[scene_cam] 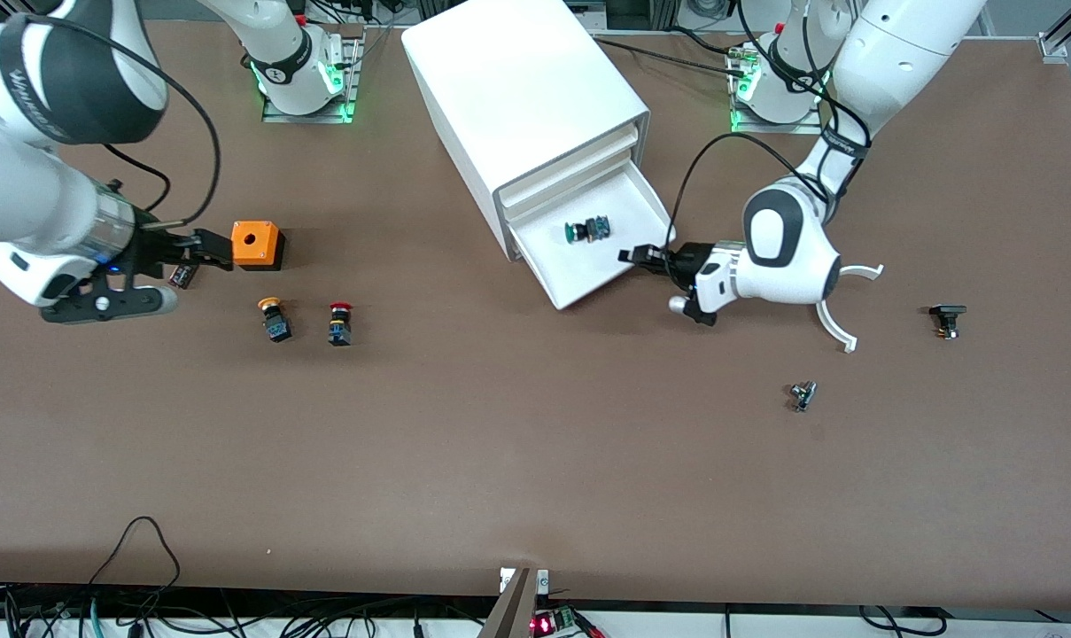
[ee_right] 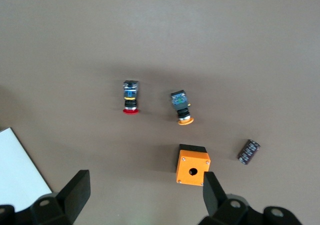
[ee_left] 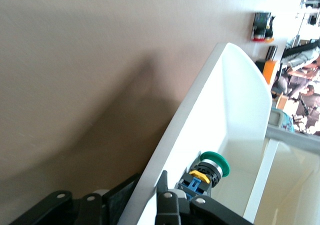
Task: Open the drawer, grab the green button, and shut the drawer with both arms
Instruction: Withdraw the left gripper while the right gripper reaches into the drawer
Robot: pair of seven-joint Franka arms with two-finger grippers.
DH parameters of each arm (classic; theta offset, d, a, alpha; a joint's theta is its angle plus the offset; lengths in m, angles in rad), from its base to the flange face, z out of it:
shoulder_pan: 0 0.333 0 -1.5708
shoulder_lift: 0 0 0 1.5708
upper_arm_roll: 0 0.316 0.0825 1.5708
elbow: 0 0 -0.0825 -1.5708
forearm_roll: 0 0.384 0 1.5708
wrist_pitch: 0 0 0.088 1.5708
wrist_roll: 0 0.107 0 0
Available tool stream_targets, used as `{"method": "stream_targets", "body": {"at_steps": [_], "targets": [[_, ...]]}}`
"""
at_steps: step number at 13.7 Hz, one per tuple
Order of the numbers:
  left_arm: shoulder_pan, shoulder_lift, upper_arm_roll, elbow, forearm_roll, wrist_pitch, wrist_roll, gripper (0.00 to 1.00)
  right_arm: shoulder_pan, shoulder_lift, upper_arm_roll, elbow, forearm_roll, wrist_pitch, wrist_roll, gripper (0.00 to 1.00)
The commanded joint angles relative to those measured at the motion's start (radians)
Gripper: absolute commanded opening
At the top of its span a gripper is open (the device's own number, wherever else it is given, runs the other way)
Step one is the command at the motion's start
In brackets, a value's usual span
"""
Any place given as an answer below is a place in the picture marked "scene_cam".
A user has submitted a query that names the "white lowest drawer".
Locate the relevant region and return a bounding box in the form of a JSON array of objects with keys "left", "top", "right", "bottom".
[{"left": 508, "top": 159, "right": 676, "bottom": 312}]

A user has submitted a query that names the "green push button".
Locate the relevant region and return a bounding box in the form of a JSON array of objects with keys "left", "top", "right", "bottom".
[{"left": 563, "top": 215, "right": 612, "bottom": 245}]

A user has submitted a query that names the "yellow push button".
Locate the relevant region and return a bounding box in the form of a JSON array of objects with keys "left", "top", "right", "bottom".
[{"left": 258, "top": 298, "right": 292, "bottom": 343}]

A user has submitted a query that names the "white drawer cabinet housing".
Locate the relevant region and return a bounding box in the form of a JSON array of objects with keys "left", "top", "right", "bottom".
[{"left": 400, "top": 0, "right": 652, "bottom": 262}]

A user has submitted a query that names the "black push button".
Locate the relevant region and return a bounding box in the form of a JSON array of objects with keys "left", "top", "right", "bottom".
[{"left": 929, "top": 304, "right": 968, "bottom": 340}]

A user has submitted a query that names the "circuit board with red light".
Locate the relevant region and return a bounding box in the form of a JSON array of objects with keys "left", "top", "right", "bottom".
[{"left": 531, "top": 607, "right": 582, "bottom": 638}]

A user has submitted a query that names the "orange button enclosure box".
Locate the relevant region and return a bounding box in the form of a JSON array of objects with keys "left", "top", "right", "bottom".
[{"left": 231, "top": 221, "right": 285, "bottom": 271}]

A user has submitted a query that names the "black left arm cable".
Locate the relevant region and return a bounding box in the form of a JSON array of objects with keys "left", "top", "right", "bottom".
[{"left": 666, "top": 0, "right": 874, "bottom": 267}]

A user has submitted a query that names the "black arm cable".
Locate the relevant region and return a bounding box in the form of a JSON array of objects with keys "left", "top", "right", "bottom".
[
  {"left": 666, "top": 0, "right": 874, "bottom": 267},
  {"left": 21, "top": 12, "right": 223, "bottom": 230}
]

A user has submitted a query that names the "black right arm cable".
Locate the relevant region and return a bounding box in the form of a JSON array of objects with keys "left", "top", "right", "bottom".
[{"left": 21, "top": 12, "right": 223, "bottom": 230}]

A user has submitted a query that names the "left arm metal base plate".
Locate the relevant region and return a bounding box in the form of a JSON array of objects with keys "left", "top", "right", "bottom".
[{"left": 728, "top": 40, "right": 825, "bottom": 136}]

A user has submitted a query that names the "white curved plastic bracket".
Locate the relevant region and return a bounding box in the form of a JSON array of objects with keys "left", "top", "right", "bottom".
[{"left": 816, "top": 264, "right": 885, "bottom": 354}]

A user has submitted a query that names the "black cable on table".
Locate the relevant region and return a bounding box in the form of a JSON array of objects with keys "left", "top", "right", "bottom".
[{"left": 593, "top": 35, "right": 754, "bottom": 81}]

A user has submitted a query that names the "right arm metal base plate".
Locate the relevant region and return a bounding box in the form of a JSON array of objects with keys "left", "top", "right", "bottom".
[{"left": 262, "top": 27, "right": 364, "bottom": 125}]

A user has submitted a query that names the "thin black looped cable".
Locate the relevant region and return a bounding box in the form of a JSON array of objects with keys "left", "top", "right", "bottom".
[{"left": 88, "top": 517, "right": 182, "bottom": 612}]

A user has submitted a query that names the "grey metal post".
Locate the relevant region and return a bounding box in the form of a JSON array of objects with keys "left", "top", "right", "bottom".
[{"left": 477, "top": 567, "right": 540, "bottom": 638}]

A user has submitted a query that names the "aluminium frame profile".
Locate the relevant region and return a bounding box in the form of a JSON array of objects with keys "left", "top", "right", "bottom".
[{"left": 1038, "top": 0, "right": 1071, "bottom": 59}]

